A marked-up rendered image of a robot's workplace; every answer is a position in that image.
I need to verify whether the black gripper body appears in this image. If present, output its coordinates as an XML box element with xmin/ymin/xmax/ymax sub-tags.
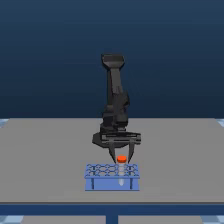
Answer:
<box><xmin>92</xmin><ymin>131</ymin><xmax>142</xmax><ymax>148</ymax></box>

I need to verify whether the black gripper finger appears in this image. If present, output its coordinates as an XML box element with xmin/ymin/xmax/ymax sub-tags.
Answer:
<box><xmin>106</xmin><ymin>142</ymin><xmax>117</xmax><ymax>164</ymax></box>
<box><xmin>127</xmin><ymin>141</ymin><xmax>137</xmax><ymax>164</ymax></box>

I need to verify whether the clear tube with orange cap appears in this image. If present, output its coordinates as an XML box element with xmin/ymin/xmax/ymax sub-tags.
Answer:
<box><xmin>116</xmin><ymin>154</ymin><xmax>127</xmax><ymax>187</ymax></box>

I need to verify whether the blue tube rack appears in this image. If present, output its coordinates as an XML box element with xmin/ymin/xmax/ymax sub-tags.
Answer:
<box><xmin>84</xmin><ymin>162</ymin><xmax>141</xmax><ymax>192</ymax></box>

